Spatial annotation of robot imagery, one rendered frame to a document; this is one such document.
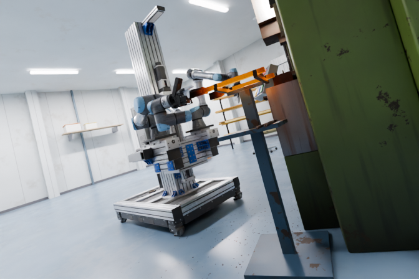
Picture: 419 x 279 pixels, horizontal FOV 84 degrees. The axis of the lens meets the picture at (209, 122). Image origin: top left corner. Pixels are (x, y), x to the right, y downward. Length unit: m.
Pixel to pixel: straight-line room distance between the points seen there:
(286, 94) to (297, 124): 0.19
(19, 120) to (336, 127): 9.71
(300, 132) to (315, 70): 0.43
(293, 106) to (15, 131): 9.36
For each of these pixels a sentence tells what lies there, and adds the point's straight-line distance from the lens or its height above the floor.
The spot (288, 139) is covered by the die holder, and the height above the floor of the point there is 0.57.
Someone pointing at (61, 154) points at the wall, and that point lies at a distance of 10.05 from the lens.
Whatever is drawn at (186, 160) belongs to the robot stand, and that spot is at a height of 0.54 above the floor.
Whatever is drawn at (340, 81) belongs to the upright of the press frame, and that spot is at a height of 0.81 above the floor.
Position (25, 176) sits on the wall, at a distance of 9.88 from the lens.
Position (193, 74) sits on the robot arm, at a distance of 2.43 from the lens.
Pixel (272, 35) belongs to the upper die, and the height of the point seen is 1.27.
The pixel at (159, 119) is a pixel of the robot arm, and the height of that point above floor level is 0.88.
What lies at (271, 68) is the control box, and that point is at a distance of 2.21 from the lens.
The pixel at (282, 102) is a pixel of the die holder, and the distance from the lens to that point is 1.52.
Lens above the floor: 0.73
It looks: 3 degrees up
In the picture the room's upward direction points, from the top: 15 degrees counter-clockwise
